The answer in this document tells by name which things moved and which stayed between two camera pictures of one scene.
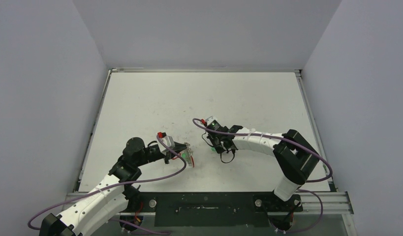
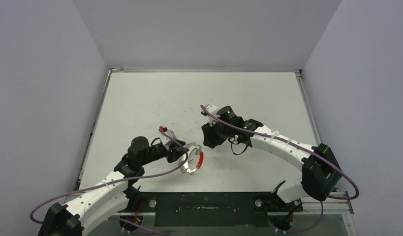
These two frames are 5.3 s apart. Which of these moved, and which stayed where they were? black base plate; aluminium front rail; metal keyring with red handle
Moved: metal keyring with red handle
Stayed: aluminium front rail; black base plate
